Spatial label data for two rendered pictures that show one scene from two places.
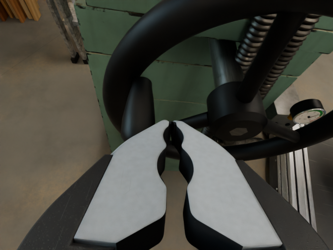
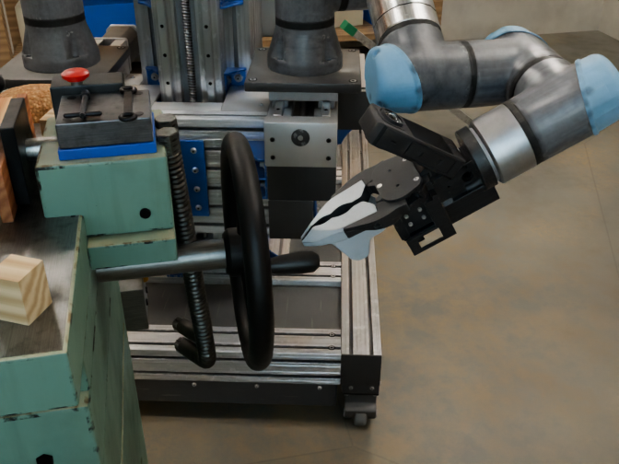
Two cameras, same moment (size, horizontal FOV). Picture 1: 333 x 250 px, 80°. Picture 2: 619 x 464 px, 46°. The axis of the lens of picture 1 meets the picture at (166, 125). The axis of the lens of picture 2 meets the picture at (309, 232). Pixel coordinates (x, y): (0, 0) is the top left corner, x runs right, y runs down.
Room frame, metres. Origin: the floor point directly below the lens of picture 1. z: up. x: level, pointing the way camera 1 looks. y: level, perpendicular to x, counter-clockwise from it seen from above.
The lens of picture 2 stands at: (0.05, 0.67, 1.29)
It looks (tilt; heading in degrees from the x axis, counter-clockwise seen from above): 31 degrees down; 272
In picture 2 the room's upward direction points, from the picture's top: straight up
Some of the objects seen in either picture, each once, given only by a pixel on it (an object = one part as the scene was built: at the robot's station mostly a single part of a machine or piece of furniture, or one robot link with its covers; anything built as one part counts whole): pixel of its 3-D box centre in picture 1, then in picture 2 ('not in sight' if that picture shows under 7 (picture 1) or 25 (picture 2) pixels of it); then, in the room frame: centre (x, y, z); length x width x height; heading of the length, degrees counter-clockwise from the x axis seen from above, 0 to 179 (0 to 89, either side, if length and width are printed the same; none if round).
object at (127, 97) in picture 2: not in sight; (127, 102); (0.26, -0.06, 1.00); 0.10 x 0.02 x 0.01; 104
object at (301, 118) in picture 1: (303, 112); not in sight; (0.33, -0.29, 0.65); 0.06 x 0.04 x 0.08; 104
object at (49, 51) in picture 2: not in sight; (58, 37); (0.59, -0.76, 0.87); 0.15 x 0.15 x 0.10
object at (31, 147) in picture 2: not in sight; (48, 147); (0.36, -0.06, 0.95); 0.09 x 0.07 x 0.09; 103
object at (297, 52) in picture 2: not in sight; (305, 40); (0.10, -0.76, 0.87); 0.15 x 0.15 x 0.10
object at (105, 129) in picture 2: not in sight; (101, 110); (0.30, -0.08, 0.99); 0.13 x 0.11 x 0.06; 104
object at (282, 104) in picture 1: (276, 105); (109, 298); (0.40, -0.28, 0.58); 0.12 x 0.08 x 0.08; 14
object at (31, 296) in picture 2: not in sight; (19, 289); (0.31, 0.17, 0.92); 0.04 x 0.03 x 0.05; 75
